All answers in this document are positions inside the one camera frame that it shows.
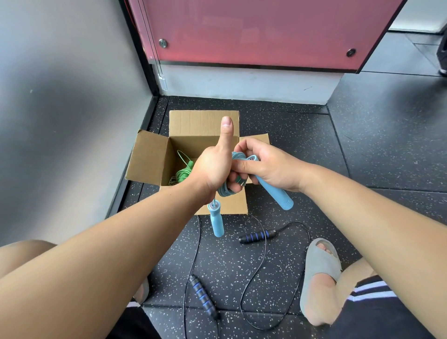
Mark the black wall edge trim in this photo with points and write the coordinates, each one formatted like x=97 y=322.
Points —
x=139 y=47

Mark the person's left forearm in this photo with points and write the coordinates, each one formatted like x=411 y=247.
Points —
x=94 y=258

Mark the black gym equipment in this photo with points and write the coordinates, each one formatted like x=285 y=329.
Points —
x=443 y=59

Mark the dark panel bolt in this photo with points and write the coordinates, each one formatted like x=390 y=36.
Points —
x=351 y=52

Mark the person's left hand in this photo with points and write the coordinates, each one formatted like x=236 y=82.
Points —
x=213 y=167

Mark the silver panel bolt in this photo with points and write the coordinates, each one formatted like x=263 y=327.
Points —
x=163 y=43

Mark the black white-striped shorts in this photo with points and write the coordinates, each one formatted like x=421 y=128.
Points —
x=377 y=311

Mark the person's right forearm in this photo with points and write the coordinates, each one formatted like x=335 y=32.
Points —
x=384 y=241

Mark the grey right slipper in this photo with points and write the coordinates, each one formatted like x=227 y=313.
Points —
x=321 y=265

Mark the person's right hand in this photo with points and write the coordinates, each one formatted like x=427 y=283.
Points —
x=276 y=167

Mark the pink glass panel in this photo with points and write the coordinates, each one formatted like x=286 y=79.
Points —
x=265 y=31

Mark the brown cardboard box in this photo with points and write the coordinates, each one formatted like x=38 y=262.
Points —
x=150 y=160

